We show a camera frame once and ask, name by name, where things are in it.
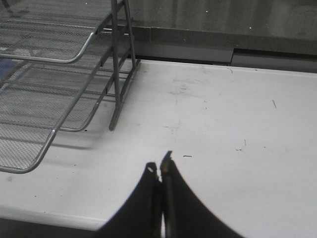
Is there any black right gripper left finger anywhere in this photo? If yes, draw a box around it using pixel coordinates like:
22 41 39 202
93 162 162 238

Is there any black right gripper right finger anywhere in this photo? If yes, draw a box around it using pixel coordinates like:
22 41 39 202
160 151 241 238

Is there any silver metal rack frame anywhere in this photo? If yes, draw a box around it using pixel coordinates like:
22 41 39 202
96 0 140 131

